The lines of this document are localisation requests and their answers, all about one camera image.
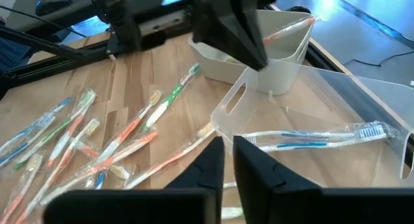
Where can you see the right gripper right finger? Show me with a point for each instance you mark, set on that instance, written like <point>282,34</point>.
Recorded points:
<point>291,204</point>

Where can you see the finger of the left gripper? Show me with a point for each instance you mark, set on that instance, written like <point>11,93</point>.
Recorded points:
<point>255,36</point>
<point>220,29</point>

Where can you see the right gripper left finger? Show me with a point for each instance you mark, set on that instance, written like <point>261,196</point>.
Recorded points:
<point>194,204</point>

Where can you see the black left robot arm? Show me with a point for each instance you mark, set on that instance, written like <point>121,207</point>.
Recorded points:
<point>126,29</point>

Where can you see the white plastic bin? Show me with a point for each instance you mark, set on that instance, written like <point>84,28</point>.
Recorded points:
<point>220,65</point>

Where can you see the green wrapped toothbrush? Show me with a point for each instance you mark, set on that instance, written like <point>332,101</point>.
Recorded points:
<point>42,140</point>
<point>168,99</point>

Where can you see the clear plastic bin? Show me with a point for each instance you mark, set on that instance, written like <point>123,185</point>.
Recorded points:
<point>323,97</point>

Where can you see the black computer mouse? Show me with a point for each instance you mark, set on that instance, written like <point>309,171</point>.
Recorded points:
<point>53,4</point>

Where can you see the grey desk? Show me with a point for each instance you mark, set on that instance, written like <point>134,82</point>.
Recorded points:
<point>26,10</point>

